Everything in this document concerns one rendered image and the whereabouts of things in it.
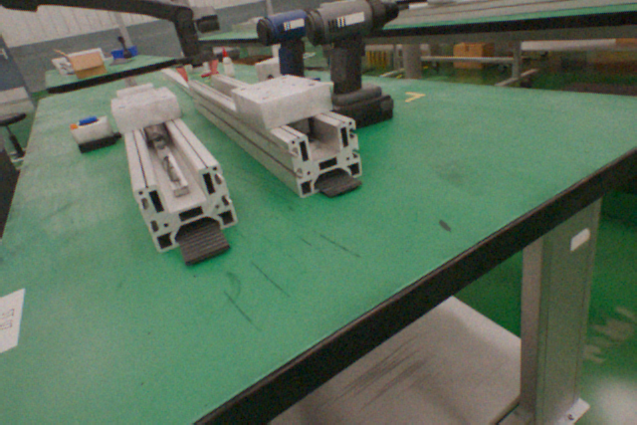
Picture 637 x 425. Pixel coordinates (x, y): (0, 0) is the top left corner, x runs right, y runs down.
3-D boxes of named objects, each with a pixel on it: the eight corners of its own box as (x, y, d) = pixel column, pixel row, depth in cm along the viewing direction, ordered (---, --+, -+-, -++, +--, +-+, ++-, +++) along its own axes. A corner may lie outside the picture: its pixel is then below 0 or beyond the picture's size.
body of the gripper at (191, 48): (213, 58, 124) (206, 32, 120) (180, 66, 120) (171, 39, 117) (209, 57, 129) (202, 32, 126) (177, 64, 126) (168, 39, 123)
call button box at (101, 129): (83, 146, 106) (72, 122, 103) (122, 135, 109) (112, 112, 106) (81, 153, 99) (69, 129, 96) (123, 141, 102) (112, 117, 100)
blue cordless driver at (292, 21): (273, 114, 100) (250, 19, 91) (336, 93, 108) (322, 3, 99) (288, 118, 94) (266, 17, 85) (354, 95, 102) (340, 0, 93)
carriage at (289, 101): (240, 127, 72) (229, 90, 69) (296, 110, 75) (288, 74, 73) (270, 148, 58) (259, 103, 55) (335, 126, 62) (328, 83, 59)
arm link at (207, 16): (167, -11, 113) (176, 13, 110) (208, -18, 116) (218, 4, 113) (175, 23, 124) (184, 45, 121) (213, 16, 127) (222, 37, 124)
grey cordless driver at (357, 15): (320, 127, 83) (300, 12, 74) (406, 103, 87) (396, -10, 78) (333, 136, 76) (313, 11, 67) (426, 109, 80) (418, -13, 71)
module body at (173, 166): (129, 127, 117) (117, 98, 113) (165, 117, 120) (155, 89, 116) (158, 253, 49) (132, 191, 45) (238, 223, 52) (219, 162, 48)
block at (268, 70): (256, 98, 121) (248, 66, 117) (282, 88, 129) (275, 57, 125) (280, 99, 115) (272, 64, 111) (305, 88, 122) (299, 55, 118)
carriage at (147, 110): (123, 130, 87) (110, 100, 84) (175, 116, 90) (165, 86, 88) (126, 148, 73) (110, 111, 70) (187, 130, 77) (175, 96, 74)
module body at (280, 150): (195, 109, 123) (186, 82, 119) (227, 101, 126) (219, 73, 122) (301, 198, 55) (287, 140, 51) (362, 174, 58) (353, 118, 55)
